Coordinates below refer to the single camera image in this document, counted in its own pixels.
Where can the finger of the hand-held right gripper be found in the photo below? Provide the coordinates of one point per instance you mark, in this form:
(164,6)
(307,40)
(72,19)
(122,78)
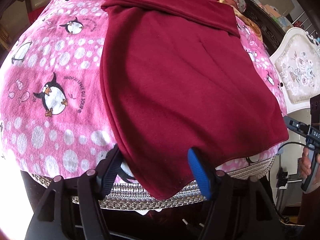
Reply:
(295,126)

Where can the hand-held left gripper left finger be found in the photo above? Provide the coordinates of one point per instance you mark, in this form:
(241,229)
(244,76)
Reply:
(110,175)

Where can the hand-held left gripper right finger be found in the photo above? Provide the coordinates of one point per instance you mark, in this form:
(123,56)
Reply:
(200,175)

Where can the dark red sweater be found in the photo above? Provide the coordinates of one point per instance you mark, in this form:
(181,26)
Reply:
(187,80)

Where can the person's right hand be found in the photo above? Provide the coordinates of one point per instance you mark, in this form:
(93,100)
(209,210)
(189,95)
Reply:
(305,163)

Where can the white floral headboard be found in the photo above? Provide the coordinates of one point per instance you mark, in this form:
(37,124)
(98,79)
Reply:
(297,72)

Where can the dark carved wooden cabinet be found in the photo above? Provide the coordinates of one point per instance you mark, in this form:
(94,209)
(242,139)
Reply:
(267,27)

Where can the chrome metal rack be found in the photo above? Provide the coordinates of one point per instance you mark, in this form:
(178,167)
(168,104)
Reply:
(306,23)

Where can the cardboard box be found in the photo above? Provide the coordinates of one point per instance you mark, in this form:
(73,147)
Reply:
(268,7)

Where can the pink penguin print blanket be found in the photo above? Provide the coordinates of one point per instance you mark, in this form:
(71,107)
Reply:
(50,55)

